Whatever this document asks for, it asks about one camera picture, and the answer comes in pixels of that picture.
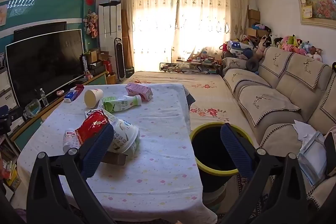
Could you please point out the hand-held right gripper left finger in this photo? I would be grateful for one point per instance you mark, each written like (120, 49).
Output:
(97, 150)

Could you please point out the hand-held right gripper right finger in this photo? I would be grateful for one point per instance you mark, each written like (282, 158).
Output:
(233, 150)

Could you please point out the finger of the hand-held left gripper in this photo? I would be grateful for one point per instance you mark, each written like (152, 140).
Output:
(4, 110)

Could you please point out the black bin with yellow rim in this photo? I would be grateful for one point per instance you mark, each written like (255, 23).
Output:
(210, 150)

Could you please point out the red snack bag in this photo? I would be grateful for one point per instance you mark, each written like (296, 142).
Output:
(92, 127)

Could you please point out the white supplement bottle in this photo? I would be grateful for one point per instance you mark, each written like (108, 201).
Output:
(69, 140)

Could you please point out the white instant noodle bowl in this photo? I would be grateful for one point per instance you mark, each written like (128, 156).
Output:
(124, 133)

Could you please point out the black white printed packet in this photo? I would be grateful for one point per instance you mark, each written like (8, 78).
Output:
(110, 117)

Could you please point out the green and white plastic bottle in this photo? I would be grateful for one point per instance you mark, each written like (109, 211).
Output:
(120, 104)

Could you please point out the cream paper cup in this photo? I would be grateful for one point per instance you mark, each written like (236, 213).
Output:
(93, 98)

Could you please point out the pink drink carton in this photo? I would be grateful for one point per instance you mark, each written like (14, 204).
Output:
(139, 90)

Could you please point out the white plastic drawer unit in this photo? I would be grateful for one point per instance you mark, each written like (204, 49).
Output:
(6, 100)

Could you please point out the brown cardboard piece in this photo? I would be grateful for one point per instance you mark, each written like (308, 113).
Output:
(115, 159)

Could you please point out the green and yellow television cabinet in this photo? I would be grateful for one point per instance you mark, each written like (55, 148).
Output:
(29, 124)

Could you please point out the patterned rug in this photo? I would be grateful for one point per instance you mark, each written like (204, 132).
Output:
(246, 187)

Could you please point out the clear water bottle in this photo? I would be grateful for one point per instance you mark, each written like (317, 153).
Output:
(44, 98)

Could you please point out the pile of colourful booklets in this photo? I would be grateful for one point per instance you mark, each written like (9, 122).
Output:
(9, 174)

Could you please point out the beige floral mat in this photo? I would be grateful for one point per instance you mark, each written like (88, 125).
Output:
(210, 98)

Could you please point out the small pink item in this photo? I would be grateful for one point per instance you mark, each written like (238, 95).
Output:
(60, 93)

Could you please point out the blue tissue box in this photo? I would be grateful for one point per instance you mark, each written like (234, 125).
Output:
(71, 96)

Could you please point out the large curved television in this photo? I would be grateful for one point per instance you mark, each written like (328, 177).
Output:
(44, 64)

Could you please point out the red flat box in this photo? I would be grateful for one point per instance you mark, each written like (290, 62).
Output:
(79, 88)

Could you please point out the white crumpled paper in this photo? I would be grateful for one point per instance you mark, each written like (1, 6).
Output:
(304, 129)

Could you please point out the clear plastic document bag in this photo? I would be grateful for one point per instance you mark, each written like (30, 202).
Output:
(312, 158)

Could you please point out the beige sofa with embroidered covers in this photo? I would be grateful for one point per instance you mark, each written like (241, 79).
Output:
(286, 87)

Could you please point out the dark green box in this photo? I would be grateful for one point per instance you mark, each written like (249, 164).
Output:
(130, 70)

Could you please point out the black tall canister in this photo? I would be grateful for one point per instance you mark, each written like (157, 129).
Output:
(84, 64)

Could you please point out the grey neck pillow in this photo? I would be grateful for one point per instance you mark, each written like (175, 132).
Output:
(253, 64)

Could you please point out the smaller black television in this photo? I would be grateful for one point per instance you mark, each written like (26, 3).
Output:
(39, 28)

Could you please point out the black tower fan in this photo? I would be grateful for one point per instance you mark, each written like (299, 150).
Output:
(119, 61)

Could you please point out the cluttered glass coffee table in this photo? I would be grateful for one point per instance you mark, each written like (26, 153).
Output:
(189, 67)

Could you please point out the brown cardboard box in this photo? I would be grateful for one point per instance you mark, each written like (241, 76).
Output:
(93, 56)

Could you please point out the open cardboard box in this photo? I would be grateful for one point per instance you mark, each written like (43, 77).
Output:
(105, 56)

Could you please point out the large pink plush toy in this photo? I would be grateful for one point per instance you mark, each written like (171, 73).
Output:
(260, 49)

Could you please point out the blue star-print bag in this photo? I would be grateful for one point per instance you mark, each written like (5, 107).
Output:
(236, 46)

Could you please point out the pile of plush toys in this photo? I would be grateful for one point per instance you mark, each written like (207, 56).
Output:
(296, 47)

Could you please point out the hanging flower decoration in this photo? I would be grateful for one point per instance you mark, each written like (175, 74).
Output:
(91, 24)

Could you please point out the white standing air conditioner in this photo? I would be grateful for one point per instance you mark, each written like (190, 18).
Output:
(110, 27)

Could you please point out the stack of cardboard boxes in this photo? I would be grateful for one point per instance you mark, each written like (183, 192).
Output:
(253, 16)

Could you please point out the cream lace curtain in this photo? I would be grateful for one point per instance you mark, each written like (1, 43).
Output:
(183, 24)

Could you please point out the photo frame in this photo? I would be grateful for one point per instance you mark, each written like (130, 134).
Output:
(2, 60)

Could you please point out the cartoon wall poster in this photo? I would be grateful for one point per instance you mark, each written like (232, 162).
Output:
(3, 15)

